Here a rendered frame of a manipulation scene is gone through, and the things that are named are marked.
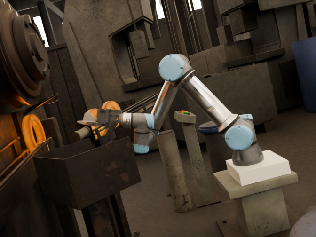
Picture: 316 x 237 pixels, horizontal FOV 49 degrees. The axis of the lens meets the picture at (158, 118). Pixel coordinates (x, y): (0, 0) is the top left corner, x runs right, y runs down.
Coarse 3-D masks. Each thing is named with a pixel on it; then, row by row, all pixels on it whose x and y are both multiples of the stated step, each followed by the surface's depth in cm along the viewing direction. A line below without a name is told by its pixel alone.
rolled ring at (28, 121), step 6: (24, 120) 147; (30, 120) 148; (36, 120) 156; (24, 126) 145; (30, 126) 146; (36, 126) 158; (42, 126) 162; (24, 132) 145; (30, 132) 145; (36, 132) 160; (42, 132) 160; (24, 138) 144; (30, 138) 145; (42, 138) 159; (30, 144) 145; (36, 144) 148; (30, 150) 147; (36, 150) 148
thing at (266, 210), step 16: (272, 192) 162; (240, 208) 167; (256, 208) 162; (272, 208) 163; (288, 208) 186; (224, 224) 186; (240, 224) 178; (256, 224) 163; (272, 224) 163; (288, 224) 164
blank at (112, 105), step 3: (105, 102) 209; (108, 102) 207; (111, 102) 210; (114, 102) 212; (105, 105) 205; (108, 105) 207; (111, 105) 209; (114, 105) 211; (117, 105) 214; (102, 108) 205; (105, 108) 204; (108, 108) 206; (111, 108) 211; (114, 108) 211; (117, 108) 213
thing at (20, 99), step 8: (0, 0) 144; (0, 56) 128; (0, 64) 128; (0, 72) 130; (8, 72) 132; (0, 80) 132; (8, 80) 131; (0, 88) 134; (8, 88) 135; (16, 88) 136; (8, 96) 138; (16, 96) 139; (24, 96) 143; (16, 104) 146; (24, 104) 150; (32, 104) 150
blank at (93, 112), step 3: (87, 111) 195; (90, 111) 194; (93, 111) 196; (96, 111) 198; (93, 114) 195; (96, 114) 198; (93, 126) 194; (99, 129) 198; (105, 129) 202; (99, 132) 197; (102, 132) 199; (96, 135) 196
